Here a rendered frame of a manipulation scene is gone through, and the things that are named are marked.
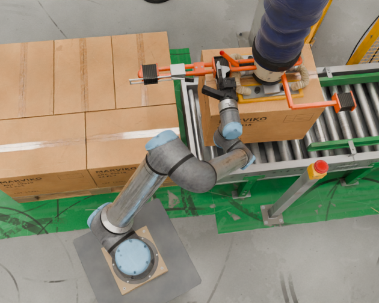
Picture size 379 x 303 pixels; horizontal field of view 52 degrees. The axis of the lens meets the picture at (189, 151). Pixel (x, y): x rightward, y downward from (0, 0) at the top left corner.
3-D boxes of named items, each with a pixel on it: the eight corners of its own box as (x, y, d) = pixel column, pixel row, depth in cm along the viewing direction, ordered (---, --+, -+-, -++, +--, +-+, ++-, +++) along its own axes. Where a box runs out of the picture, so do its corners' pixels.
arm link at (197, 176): (209, 186, 125) (261, 156, 186) (184, 157, 128) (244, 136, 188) (186, 207, 130) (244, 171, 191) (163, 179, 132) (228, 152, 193)
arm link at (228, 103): (218, 116, 183) (220, 106, 174) (216, 107, 185) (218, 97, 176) (236, 115, 184) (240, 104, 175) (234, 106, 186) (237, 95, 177)
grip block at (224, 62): (227, 61, 194) (228, 54, 188) (230, 77, 190) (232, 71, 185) (210, 62, 193) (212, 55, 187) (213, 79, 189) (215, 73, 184)
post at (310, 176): (275, 209, 287) (323, 161, 195) (277, 217, 285) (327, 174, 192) (266, 210, 287) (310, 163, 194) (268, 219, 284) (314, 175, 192)
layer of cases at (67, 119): (167, 64, 315) (166, 30, 278) (181, 178, 278) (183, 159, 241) (17, 76, 305) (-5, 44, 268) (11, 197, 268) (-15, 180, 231)
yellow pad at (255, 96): (298, 81, 203) (301, 76, 198) (303, 97, 199) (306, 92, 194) (234, 87, 200) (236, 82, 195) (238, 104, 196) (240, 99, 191)
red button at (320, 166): (323, 161, 195) (326, 158, 191) (327, 174, 192) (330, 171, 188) (310, 162, 194) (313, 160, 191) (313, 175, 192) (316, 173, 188)
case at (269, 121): (289, 83, 249) (309, 43, 212) (302, 139, 234) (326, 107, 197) (197, 89, 245) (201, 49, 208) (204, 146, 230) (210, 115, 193)
